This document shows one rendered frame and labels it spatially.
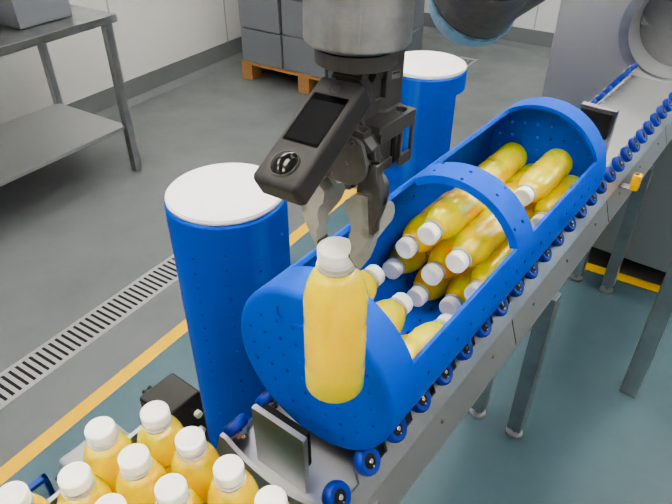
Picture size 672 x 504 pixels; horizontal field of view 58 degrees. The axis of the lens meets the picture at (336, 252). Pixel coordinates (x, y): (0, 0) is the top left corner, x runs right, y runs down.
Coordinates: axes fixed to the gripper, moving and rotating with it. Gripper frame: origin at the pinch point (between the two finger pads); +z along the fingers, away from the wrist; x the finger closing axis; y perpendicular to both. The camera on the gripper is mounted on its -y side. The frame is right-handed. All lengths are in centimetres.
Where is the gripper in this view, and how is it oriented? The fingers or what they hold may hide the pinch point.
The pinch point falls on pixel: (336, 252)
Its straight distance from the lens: 61.0
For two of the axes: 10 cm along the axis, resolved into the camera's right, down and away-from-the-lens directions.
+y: 6.0, -4.5, 6.6
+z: -0.2, 8.2, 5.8
